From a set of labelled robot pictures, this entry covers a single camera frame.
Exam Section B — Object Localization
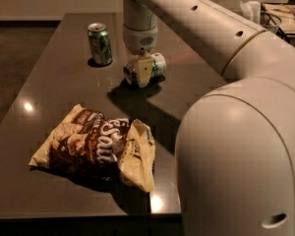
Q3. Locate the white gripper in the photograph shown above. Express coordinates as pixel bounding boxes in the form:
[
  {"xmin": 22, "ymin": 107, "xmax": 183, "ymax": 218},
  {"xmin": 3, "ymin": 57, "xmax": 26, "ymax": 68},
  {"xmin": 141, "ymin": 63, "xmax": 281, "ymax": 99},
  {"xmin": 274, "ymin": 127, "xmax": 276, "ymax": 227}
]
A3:
[{"xmin": 123, "ymin": 25, "xmax": 158, "ymax": 88}]

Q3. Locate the silver green 7up can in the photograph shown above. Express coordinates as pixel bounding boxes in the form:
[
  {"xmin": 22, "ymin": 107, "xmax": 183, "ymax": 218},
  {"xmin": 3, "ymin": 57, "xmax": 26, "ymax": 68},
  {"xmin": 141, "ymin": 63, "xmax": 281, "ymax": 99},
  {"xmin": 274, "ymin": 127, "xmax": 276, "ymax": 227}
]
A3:
[{"xmin": 124, "ymin": 53, "xmax": 166, "ymax": 87}]

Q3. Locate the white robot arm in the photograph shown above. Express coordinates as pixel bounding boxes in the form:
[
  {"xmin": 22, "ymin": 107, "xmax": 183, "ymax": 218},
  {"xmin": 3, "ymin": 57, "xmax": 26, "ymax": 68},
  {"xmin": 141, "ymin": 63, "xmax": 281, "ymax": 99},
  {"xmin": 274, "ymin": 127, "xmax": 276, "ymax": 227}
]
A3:
[{"xmin": 134, "ymin": 0, "xmax": 295, "ymax": 236}]

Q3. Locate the upright green soda can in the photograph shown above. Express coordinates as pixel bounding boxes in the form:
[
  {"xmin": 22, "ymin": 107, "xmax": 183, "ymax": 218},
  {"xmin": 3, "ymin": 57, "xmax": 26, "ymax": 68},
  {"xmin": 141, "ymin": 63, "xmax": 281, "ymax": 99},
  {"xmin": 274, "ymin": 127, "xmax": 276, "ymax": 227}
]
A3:
[{"xmin": 88, "ymin": 23, "xmax": 112, "ymax": 66}]

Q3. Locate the brown yellow snack bag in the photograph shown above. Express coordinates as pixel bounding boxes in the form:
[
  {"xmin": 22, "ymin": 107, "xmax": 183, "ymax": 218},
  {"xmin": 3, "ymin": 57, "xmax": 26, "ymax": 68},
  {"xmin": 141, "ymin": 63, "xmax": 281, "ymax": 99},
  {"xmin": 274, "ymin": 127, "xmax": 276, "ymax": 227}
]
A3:
[{"xmin": 29, "ymin": 105, "xmax": 155, "ymax": 193}]

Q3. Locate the white napkin in cup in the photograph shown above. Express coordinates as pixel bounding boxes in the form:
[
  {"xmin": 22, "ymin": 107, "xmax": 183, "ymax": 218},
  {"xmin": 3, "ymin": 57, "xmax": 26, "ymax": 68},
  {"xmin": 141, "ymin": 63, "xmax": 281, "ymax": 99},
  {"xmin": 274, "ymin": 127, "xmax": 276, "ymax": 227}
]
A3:
[{"xmin": 240, "ymin": 1, "xmax": 261, "ymax": 24}]

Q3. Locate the metal mesh cup holder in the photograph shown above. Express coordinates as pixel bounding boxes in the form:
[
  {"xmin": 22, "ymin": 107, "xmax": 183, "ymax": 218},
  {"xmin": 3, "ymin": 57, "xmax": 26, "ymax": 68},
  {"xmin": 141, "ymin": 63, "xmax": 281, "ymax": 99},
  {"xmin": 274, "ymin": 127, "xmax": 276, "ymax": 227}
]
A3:
[{"xmin": 260, "ymin": 11, "xmax": 282, "ymax": 33}]

